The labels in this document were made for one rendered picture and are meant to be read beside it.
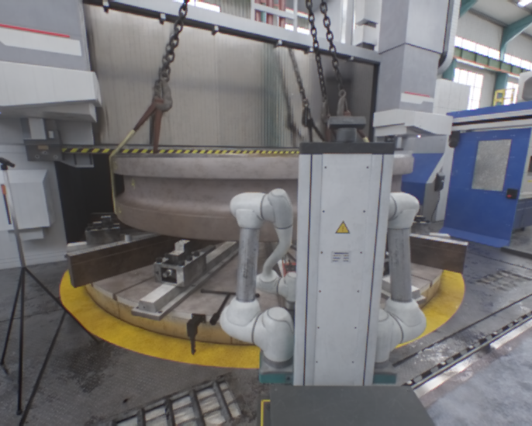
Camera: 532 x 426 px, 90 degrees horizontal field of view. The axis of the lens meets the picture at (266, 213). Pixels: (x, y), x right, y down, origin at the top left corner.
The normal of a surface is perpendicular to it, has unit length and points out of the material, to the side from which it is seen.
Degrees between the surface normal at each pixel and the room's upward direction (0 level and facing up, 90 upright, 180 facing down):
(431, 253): 90
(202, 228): 90
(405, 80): 90
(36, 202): 90
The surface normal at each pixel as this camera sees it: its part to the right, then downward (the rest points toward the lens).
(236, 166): -0.09, 0.20
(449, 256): -0.65, 0.15
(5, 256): 0.46, 0.18
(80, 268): 0.76, 0.13
